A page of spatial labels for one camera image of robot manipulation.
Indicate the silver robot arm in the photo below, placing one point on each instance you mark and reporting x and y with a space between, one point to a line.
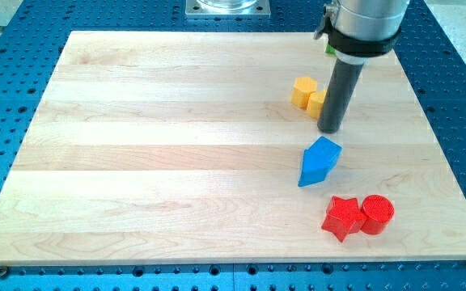
361 29

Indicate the wooden board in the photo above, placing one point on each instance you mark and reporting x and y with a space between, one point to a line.
184 147

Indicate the blue arrow-shaped block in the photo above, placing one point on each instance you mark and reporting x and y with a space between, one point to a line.
318 160

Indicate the yellow hexagon block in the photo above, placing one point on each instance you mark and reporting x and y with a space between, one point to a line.
302 89

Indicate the yellow block behind rod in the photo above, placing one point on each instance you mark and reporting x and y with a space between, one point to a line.
315 103

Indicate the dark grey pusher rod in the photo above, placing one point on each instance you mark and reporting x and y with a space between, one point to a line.
339 92

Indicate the red star block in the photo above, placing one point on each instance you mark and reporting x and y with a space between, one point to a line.
343 217

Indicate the green block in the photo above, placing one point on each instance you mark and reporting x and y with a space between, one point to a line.
330 50

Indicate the red cylinder block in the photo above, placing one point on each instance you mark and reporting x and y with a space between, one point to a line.
379 211

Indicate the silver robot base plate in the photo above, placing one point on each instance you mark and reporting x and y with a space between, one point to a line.
195 9

